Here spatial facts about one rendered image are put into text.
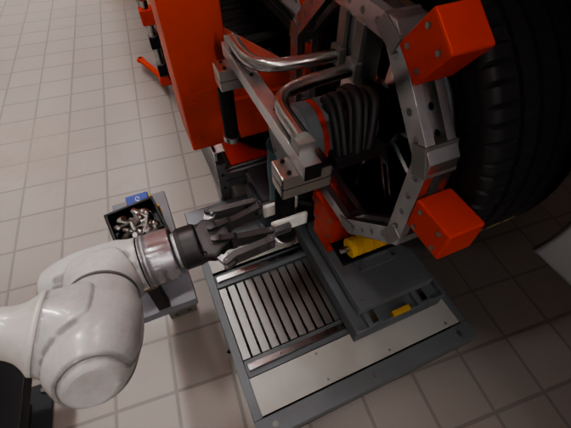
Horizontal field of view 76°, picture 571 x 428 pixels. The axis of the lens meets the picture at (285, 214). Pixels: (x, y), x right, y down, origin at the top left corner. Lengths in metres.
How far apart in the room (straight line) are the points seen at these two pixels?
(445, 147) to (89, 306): 0.55
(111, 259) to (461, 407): 1.23
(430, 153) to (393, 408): 1.00
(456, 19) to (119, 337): 0.57
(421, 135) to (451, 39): 0.14
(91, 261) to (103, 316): 0.14
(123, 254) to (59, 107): 2.18
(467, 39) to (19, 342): 0.65
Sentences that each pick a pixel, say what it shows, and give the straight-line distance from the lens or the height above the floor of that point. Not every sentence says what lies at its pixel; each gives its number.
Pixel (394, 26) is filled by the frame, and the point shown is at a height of 1.11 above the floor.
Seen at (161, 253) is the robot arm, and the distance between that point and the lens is 0.62.
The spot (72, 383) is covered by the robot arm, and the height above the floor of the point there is 0.95.
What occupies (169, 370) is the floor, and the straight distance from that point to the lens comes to 1.47.
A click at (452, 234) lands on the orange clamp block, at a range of 0.64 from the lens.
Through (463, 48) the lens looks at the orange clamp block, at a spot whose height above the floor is 1.13.
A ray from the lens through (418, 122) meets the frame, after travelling 0.62.
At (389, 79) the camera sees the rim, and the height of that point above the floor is 0.94.
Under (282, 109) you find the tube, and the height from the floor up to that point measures 1.01.
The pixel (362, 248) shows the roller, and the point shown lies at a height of 0.52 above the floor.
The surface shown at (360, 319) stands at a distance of 1.34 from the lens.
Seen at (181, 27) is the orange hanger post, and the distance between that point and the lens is 1.09.
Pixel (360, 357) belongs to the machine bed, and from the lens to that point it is 1.37.
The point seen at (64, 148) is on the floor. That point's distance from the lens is 2.41.
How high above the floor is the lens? 1.36
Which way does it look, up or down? 52 degrees down
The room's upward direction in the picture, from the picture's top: straight up
